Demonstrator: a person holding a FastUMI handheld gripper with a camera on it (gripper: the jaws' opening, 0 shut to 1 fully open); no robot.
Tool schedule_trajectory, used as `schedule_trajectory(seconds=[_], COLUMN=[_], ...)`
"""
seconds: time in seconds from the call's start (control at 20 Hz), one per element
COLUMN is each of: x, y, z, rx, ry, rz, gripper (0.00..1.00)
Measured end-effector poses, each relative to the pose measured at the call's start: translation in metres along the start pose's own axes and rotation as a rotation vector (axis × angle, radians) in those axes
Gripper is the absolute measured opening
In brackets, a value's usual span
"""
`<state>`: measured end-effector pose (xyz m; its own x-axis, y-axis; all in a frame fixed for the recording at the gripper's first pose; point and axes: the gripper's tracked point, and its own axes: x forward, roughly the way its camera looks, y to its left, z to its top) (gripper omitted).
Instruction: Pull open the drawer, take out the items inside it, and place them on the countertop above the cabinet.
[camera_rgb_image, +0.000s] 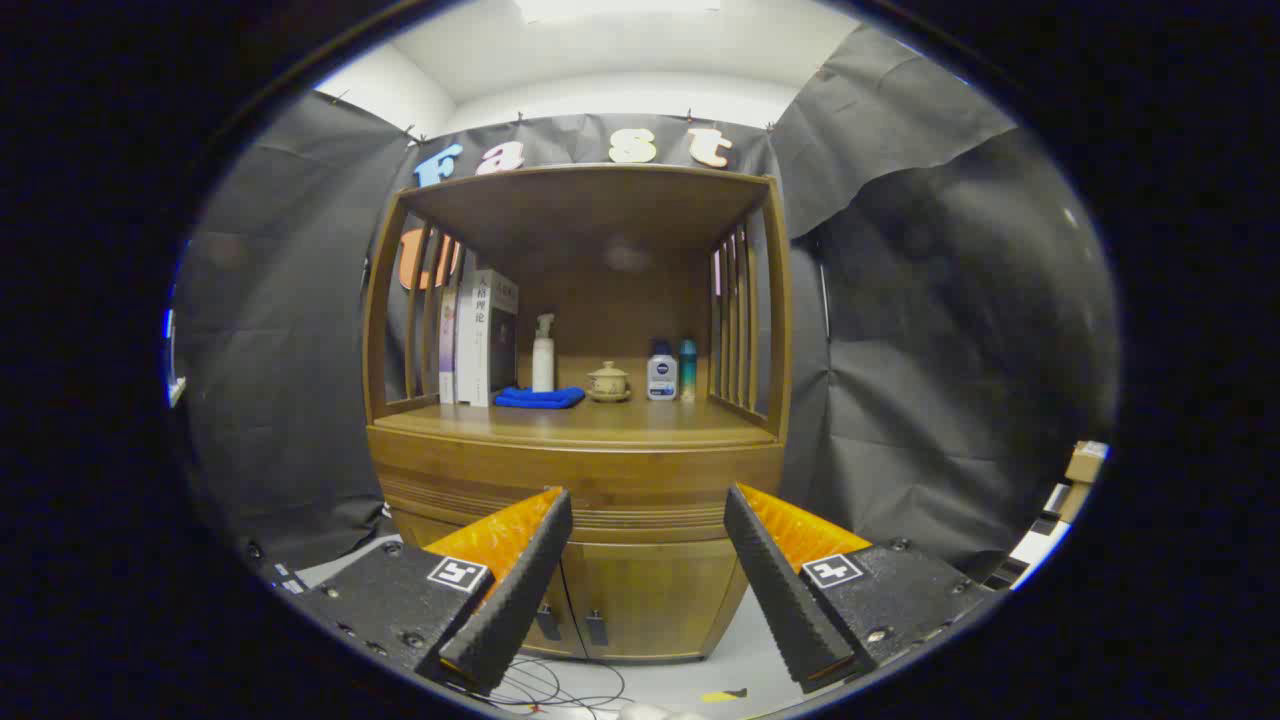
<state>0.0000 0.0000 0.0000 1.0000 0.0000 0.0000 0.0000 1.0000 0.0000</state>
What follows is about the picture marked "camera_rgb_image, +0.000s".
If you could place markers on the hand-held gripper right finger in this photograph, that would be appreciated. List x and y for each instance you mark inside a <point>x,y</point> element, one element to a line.
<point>780,590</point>

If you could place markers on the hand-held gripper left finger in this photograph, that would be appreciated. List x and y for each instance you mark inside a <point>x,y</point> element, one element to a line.
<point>520,590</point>

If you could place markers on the wooden drawer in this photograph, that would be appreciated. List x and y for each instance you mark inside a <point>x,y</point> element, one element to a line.
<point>600,470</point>

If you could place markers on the wooden countertop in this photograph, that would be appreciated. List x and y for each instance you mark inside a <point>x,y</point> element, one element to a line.
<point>600,420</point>

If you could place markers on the wooden cabinet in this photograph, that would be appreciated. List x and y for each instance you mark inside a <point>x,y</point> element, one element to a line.
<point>590,205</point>

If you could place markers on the yellow floor tape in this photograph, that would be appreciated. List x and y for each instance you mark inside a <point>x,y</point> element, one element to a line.
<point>715,696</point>

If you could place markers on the blue folded cloth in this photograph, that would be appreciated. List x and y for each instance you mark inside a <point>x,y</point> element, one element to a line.
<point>540,398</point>

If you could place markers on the beige lidded teacup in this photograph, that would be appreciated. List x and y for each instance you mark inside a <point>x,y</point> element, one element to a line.
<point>608,383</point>

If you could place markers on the white pump bottle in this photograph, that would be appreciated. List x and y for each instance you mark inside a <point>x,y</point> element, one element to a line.
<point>543,365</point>

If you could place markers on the black equipment box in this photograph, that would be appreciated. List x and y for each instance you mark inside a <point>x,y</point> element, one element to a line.
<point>285,580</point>

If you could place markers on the thin pale purple book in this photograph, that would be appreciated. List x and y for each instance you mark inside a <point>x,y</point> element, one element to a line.
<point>448,360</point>

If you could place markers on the white lotion bottle blue cap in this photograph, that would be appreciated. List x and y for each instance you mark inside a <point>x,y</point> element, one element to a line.
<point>662,378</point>

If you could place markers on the teal spray bottle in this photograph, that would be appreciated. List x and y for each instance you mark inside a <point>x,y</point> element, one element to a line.
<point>688,365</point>

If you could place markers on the thick white book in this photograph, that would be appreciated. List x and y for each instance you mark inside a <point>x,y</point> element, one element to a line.
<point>478,340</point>

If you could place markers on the black backdrop cloth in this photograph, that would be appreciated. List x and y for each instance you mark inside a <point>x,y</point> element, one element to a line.
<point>950,350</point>

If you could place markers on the cardboard box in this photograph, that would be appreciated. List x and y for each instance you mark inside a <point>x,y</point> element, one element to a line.
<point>1085,465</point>

